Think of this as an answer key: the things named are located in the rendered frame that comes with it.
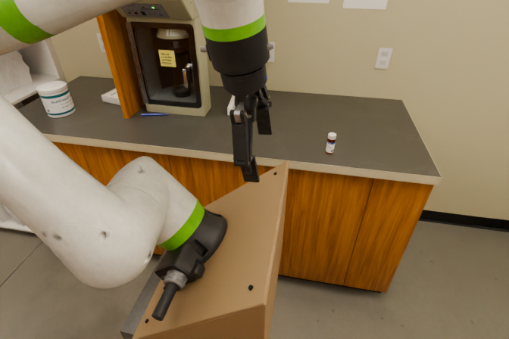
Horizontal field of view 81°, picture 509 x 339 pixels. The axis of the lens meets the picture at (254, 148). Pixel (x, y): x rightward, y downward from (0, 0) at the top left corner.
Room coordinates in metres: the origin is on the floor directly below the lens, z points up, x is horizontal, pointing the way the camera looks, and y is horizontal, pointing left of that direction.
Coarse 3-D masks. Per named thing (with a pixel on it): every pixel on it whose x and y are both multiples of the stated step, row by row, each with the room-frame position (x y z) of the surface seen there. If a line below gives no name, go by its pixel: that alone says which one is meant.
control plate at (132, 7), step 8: (128, 8) 1.34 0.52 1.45; (136, 8) 1.33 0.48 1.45; (144, 8) 1.33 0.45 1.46; (152, 8) 1.32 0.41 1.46; (160, 8) 1.31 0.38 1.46; (136, 16) 1.38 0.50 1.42; (144, 16) 1.37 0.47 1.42; (152, 16) 1.36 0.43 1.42; (160, 16) 1.35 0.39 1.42; (168, 16) 1.34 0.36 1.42
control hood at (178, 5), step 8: (144, 0) 1.29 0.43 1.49; (152, 0) 1.28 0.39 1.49; (160, 0) 1.27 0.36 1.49; (168, 0) 1.27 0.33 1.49; (176, 0) 1.26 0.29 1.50; (184, 0) 1.28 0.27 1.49; (120, 8) 1.35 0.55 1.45; (168, 8) 1.31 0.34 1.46; (176, 8) 1.30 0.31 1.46; (184, 8) 1.29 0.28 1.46; (192, 8) 1.36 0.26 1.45; (128, 16) 1.39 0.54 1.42; (176, 16) 1.34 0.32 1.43; (184, 16) 1.33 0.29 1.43; (192, 16) 1.35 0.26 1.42
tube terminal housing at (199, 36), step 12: (192, 0) 1.37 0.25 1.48; (192, 24) 1.37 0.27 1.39; (204, 36) 1.46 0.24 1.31; (204, 60) 1.43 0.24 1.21; (204, 72) 1.41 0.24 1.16; (204, 84) 1.40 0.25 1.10; (204, 96) 1.38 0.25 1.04; (156, 108) 1.41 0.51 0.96; (168, 108) 1.40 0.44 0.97; (180, 108) 1.39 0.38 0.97; (192, 108) 1.38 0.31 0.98; (204, 108) 1.37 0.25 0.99
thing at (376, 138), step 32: (96, 96) 1.61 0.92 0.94; (224, 96) 1.61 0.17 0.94; (288, 96) 1.61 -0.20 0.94; (320, 96) 1.61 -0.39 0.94; (352, 96) 1.61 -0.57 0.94; (64, 128) 1.25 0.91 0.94; (96, 128) 1.25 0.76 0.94; (128, 128) 1.25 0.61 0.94; (160, 128) 1.25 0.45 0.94; (192, 128) 1.25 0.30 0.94; (224, 128) 1.25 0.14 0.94; (256, 128) 1.25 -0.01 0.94; (288, 128) 1.25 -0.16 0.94; (320, 128) 1.25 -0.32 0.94; (352, 128) 1.25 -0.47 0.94; (384, 128) 1.25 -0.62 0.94; (416, 128) 1.25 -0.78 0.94; (224, 160) 1.04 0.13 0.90; (256, 160) 1.01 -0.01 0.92; (288, 160) 0.99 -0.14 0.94; (320, 160) 0.99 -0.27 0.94; (352, 160) 0.99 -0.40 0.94; (384, 160) 0.99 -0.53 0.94; (416, 160) 0.99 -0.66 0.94
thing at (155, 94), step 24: (144, 24) 1.40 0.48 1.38; (168, 24) 1.37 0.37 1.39; (144, 48) 1.40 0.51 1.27; (168, 48) 1.38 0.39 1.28; (192, 48) 1.35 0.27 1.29; (144, 72) 1.40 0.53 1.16; (168, 72) 1.38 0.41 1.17; (192, 72) 1.36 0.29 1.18; (168, 96) 1.38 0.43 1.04; (192, 96) 1.36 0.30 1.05
